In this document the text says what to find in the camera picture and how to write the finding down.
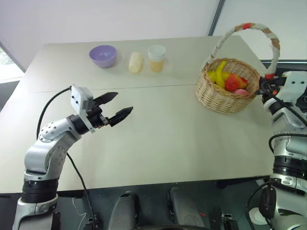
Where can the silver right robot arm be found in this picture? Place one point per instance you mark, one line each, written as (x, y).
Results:
(283, 115)

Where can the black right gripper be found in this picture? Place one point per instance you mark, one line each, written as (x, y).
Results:
(278, 84)

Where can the red apple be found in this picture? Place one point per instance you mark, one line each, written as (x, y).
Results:
(233, 82)

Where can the white round disc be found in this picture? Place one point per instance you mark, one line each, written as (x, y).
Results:
(255, 215)

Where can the dark rounded shape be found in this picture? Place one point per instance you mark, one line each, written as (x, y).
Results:
(126, 210)

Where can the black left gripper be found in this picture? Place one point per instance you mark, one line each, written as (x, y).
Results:
(97, 117)

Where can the pink peach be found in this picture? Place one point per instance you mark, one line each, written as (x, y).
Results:
(241, 92)

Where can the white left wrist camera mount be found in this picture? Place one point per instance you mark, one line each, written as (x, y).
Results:
(80, 97)

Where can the grey window frame post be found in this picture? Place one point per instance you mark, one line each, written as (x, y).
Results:
(216, 16)

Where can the purple plastic bowl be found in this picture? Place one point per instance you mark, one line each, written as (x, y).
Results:
(103, 57)

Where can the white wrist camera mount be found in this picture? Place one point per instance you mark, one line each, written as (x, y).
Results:
(296, 86)
(80, 97)

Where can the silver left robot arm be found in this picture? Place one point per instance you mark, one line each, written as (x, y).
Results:
(46, 146)

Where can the yellow banana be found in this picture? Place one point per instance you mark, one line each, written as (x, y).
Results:
(219, 73)

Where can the lidded cup of yellow liquid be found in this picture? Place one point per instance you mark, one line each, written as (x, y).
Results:
(157, 60)

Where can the cream plastic bottle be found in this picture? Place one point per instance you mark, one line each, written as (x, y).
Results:
(136, 62)

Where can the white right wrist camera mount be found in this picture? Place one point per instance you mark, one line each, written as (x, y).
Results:
(296, 86)

